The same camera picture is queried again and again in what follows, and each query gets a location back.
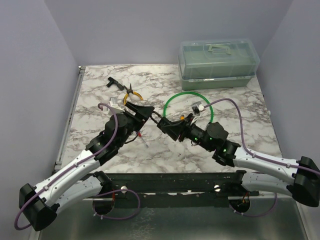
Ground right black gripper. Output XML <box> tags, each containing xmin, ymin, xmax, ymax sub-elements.
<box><xmin>161</xmin><ymin>113</ymin><xmax>214</xmax><ymax>152</ymax></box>

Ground yellow handled pliers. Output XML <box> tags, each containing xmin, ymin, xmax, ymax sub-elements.
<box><xmin>123</xmin><ymin>84</ymin><xmax>144</xmax><ymax>105</ymax></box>

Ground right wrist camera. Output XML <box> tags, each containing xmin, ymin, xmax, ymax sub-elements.
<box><xmin>191</xmin><ymin>101</ymin><xmax>205</xmax><ymax>116</ymax></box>

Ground green cable lock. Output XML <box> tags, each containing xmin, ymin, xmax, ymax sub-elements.
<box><xmin>163</xmin><ymin>91</ymin><xmax>214</xmax><ymax>123</ymax></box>

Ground left aluminium extrusion rail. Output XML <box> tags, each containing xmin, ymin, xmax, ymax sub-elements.
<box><xmin>52</xmin><ymin>66</ymin><xmax>86</xmax><ymax>174</ymax></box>

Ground black padlock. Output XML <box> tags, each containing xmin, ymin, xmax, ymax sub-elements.
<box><xmin>150</xmin><ymin>111</ymin><xmax>171</xmax><ymax>130</ymax></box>

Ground clear green plastic toolbox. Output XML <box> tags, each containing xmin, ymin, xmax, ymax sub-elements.
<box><xmin>178</xmin><ymin>39</ymin><xmax>260</xmax><ymax>91</ymax></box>

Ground black mounting rail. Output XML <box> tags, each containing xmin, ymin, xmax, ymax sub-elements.
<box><xmin>51</xmin><ymin>169</ymin><xmax>266</xmax><ymax>210</ymax></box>

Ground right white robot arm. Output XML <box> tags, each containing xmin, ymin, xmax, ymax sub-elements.
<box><xmin>157</xmin><ymin>114</ymin><xmax>320</xmax><ymax>207</ymax></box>

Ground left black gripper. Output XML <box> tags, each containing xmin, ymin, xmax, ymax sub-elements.
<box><xmin>117</xmin><ymin>102</ymin><xmax>154</xmax><ymax>149</ymax></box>

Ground blue red screwdriver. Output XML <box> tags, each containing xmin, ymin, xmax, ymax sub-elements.
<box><xmin>137</xmin><ymin>131</ymin><xmax>149</xmax><ymax>148</ymax></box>

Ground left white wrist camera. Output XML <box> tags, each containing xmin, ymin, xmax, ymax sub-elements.
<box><xmin>109</xmin><ymin>97</ymin><xmax>124</xmax><ymax>113</ymax></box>

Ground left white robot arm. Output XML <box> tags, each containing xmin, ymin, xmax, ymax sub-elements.
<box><xmin>14</xmin><ymin>102</ymin><xmax>155</xmax><ymax>231</ymax></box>

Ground black t-shaped tool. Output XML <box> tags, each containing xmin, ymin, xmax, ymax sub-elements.
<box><xmin>106</xmin><ymin>77</ymin><xmax>125</xmax><ymax>91</ymax></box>

